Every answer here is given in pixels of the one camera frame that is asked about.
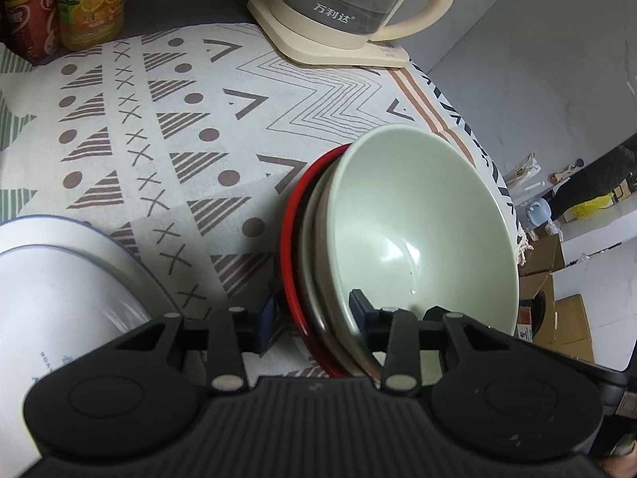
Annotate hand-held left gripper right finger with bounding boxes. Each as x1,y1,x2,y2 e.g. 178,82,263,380
348,287,501,393

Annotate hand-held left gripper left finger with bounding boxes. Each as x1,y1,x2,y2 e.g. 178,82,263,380
113,295,277,393

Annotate beige bowl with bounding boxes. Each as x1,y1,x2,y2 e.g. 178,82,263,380
299,147,384,376

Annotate pale green bowl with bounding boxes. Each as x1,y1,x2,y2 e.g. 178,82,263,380
326,124,521,340

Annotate cardboard box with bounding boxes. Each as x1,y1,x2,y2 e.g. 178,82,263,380
531,234,566,273
546,294,596,364
518,271,556,340

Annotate white plate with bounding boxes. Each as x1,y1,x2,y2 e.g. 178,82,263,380
0,214,183,478

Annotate pale blue plastic container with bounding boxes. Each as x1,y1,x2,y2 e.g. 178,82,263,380
526,198,553,226

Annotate patterned tablecloth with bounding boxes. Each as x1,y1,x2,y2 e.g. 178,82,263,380
0,22,534,380

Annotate yellow plastic bag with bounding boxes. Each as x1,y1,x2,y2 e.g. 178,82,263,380
567,193,614,220

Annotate cream kettle base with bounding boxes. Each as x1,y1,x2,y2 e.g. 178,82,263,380
247,0,410,68

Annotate orange juice bottle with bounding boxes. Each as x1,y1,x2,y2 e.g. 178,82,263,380
56,0,126,52

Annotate red drink can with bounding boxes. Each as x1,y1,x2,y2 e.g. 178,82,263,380
2,0,63,65

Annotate glass kettle with cream handle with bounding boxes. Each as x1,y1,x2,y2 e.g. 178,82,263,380
275,0,456,51

